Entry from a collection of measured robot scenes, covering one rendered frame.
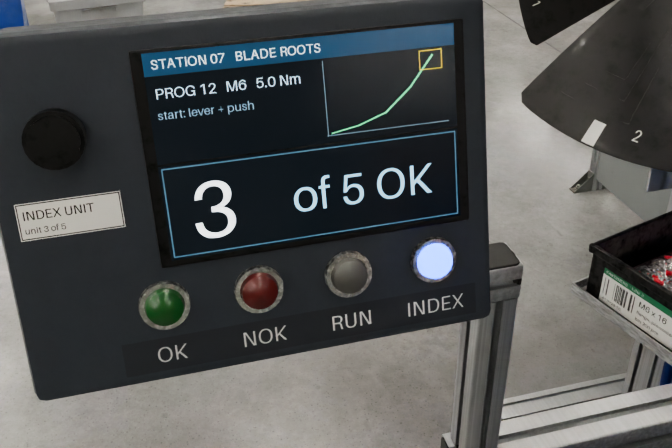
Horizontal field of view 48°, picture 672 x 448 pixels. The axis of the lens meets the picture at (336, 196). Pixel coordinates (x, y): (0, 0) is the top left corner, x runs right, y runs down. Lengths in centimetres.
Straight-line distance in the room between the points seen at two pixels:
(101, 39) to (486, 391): 40
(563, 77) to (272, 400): 117
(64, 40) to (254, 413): 157
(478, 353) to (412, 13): 28
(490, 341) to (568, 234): 200
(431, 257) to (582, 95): 63
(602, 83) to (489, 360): 52
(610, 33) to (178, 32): 75
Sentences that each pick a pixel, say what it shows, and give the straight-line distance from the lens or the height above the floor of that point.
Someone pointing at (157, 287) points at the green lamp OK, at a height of 113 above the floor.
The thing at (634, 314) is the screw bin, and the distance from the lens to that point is 90.
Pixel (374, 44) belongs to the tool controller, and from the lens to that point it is 40.
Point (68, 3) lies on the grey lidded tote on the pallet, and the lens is 348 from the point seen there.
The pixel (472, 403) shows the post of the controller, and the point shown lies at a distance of 62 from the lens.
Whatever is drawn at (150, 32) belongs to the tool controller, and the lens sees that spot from 38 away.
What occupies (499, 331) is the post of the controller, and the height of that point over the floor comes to 100.
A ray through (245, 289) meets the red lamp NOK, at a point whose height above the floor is 112.
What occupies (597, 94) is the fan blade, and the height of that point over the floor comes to 98.
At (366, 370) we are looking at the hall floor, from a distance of 198.
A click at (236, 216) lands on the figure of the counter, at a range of 40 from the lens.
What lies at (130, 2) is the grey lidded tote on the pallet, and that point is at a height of 43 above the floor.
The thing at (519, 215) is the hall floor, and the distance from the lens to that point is 262.
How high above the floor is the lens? 137
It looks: 31 degrees down
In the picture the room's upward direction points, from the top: 1 degrees counter-clockwise
